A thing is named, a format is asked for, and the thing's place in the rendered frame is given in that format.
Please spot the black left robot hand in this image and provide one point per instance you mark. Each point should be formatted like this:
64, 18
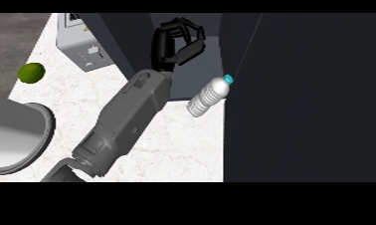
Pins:
166, 48

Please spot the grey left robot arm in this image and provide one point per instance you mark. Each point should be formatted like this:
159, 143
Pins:
125, 116

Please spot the dark grey cabinet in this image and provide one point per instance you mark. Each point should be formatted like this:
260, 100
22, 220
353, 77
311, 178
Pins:
147, 36

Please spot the clear plastic water bottle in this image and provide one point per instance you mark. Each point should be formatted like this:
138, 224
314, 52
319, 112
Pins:
207, 98

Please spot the dark grey cabinet door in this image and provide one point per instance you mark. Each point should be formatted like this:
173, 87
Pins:
299, 98

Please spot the pale grey appliance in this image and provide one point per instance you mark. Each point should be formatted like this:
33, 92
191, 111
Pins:
81, 44

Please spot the green lime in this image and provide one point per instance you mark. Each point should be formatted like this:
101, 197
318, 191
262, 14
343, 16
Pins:
32, 72

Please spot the grey round sink basin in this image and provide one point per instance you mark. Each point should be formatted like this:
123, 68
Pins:
20, 136

